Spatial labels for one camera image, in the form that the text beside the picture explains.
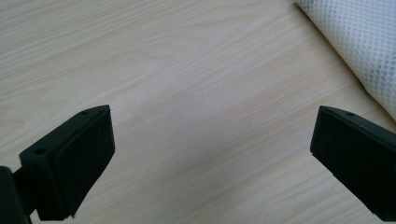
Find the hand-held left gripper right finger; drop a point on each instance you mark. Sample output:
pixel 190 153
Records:
pixel 358 155

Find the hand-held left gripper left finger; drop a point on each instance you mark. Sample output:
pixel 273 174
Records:
pixel 74 161

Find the white mesh laundry bag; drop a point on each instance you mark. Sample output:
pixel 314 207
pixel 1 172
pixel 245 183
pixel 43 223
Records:
pixel 364 43

